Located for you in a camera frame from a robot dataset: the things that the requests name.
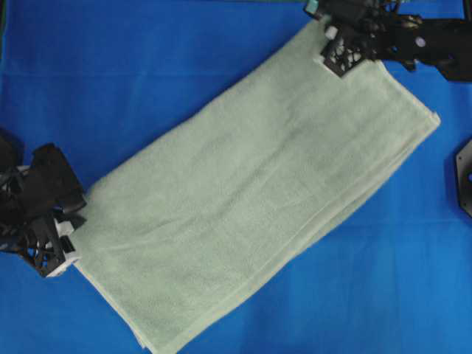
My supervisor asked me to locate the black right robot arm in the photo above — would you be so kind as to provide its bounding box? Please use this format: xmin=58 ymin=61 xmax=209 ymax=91
xmin=304 ymin=1 xmax=471 ymax=83

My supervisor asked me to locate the light green bath towel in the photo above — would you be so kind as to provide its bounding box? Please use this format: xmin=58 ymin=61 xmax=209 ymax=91
xmin=73 ymin=21 xmax=440 ymax=353

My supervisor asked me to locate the black octagonal right base plate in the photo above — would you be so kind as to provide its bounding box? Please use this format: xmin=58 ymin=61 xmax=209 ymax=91
xmin=454 ymin=139 xmax=471 ymax=217

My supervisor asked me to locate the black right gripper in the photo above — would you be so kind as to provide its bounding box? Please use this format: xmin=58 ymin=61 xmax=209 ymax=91
xmin=303 ymin=0 xmax=420 ymax=77

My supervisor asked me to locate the blue table cloth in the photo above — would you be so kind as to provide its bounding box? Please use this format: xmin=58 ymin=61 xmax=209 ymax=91
xmin=1 ymin=1 xmax=471 ymax=353

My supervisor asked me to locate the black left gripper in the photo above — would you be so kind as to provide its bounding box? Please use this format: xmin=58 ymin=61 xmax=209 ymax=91
xmin=1 ymin=143 xmax=86 ymax=277

